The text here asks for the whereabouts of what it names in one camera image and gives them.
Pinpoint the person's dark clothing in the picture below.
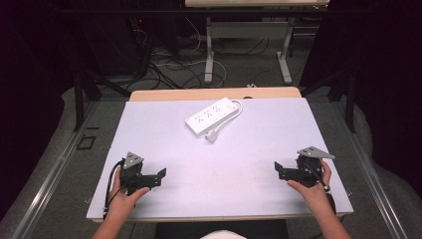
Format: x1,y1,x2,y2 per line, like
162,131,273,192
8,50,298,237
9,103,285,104
154,219,291,239

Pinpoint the white power strip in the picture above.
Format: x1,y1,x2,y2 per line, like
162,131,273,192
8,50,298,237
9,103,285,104
184,97,241,137

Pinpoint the white table mat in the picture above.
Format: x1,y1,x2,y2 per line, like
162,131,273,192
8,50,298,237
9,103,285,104
86,97,354,221

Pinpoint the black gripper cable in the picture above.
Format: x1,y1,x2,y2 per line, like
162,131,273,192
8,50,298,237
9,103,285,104
103,159,124,221
304,161,332,194

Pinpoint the tangle of floor cables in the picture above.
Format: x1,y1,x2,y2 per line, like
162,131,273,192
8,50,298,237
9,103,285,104
130,16,272,91

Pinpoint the wooden table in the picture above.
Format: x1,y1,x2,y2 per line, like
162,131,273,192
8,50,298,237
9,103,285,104
92,86,346,224

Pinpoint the black metal stand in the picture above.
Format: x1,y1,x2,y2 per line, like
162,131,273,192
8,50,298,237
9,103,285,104
73,64,132,132
299,64,358,134

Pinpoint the person's left hand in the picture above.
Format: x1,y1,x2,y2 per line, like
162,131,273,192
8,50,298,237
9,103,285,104
106,166,151,222

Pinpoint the white desk with metal legs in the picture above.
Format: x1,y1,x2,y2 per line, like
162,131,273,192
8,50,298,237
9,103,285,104
184,0,330,86

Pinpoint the person's right hand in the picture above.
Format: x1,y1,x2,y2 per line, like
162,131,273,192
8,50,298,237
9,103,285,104
287,158,334,214

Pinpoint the dark computer equipment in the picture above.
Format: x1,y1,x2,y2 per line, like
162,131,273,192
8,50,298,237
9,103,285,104
78,14,153,78

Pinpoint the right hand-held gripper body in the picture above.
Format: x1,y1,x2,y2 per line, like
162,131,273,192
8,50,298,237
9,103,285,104
295,145,336,188

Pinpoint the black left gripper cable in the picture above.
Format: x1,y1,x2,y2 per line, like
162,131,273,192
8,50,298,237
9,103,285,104
103,159,124,221

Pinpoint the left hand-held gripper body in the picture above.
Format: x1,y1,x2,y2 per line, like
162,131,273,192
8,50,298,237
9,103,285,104
118,151,147,195

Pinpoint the aluminium floor rail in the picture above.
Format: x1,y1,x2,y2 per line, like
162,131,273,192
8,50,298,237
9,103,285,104
331,101,410,239
11,101,101,239

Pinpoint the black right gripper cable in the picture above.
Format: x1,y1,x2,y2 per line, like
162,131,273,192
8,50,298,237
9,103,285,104
304,161,332,194

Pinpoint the white power cable with plug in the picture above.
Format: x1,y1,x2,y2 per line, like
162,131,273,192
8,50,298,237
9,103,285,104
204,99,244,144

